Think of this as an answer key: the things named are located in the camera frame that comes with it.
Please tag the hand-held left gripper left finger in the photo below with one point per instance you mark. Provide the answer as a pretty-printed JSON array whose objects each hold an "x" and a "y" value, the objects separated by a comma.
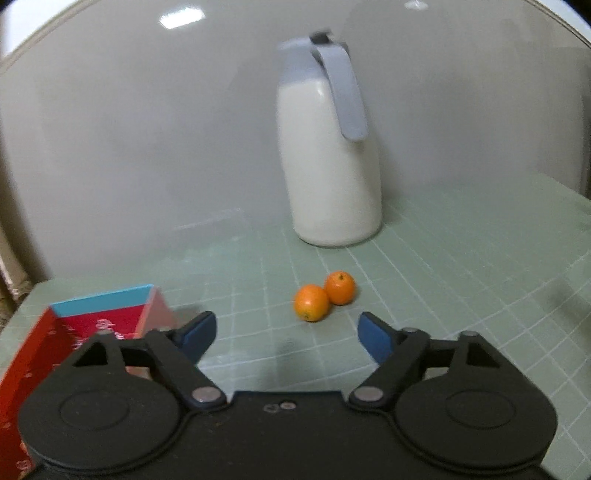
[{"x": 201, "y": 333}]

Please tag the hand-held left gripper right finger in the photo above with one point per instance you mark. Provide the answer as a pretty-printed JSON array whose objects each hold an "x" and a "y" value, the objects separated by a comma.
[{"x": 375, "y": 339}]

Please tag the small orange kumquat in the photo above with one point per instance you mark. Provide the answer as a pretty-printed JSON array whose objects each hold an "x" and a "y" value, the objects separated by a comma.
[
  {"x": 340, "y": 288},
  {"x": 311, "y": 302}
]

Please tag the red cardboard box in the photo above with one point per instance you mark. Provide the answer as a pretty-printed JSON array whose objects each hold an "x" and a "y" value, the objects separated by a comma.
[{"x": 83, "y": 323}]

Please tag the green grid table mat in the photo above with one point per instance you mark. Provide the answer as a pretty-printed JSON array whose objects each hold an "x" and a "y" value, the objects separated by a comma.
[{"x": 461, "y": 258}]

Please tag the white thermos jug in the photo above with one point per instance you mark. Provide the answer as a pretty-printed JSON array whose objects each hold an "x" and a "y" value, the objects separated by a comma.
[{"x": 330, "y": 166}]

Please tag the beige curtain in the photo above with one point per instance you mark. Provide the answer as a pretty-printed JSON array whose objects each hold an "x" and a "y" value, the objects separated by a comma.
[{"x": 11, "y": 286}]

